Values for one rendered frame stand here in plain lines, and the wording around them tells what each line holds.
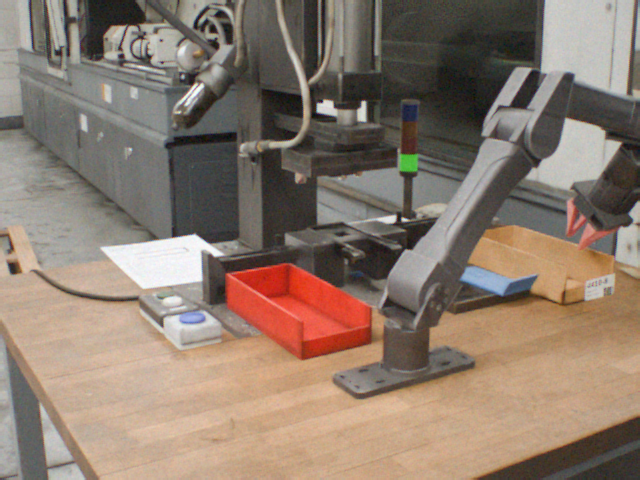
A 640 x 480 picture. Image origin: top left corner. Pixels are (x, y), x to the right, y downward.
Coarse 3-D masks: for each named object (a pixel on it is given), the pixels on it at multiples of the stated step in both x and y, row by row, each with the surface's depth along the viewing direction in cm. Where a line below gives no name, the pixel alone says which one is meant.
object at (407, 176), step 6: (402, 102) 170; (408, 102) 170; (414, 102) 170; (402, 174) 174; (408, 174) 174; (414, 174) 174; (408, 180) 175; (408, 186) 175; (408, 192) 176; (408, 198) 176; (408, 204) 176; (402, 210) 178; (408, 210) 177; (402, 216) 178; (408, 216) 177; (414, 240) 177
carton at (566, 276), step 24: (480, 240) 155; (504, 240) 163; (528, 240) 160; (552, 240) 155; (480, 264) 156; (504, 264) 150; (528, 264) 145; (552, 264) 140; (576, 264) 150; (600, 264) 145; (552, 288) 141; (576, 288) 140; (600, 288) 143
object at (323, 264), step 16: (288, 240) 151; (400, 240) 153; (304, 256) 146; (320, 256) 145; (336, 256) 146; (368, 256) 154; (384, 256) 152; (400, 256) 154; (320, 272) 145; (336, 272) 147; (368, 272) 154; (384, 272) 153
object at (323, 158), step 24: (288, 120) 157; (312, 120) 150; (336, 120) 154; (336, 144) 143; (360, 144) 146; (384, 144) 151; (288, 168) 146; (312, 168) 140; (336, 168) 142; (360, 168) 145; (384, 168) 147
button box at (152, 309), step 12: (60, 288) 147; (108, 300) 141; (120, 300) 141; (132, 300) 141; (144, 300) 134; (156, 300) 133; (144, 312) 134; (156, 312) 129; (168, 312) 128; (180, 312) 129; (156, 324) 130
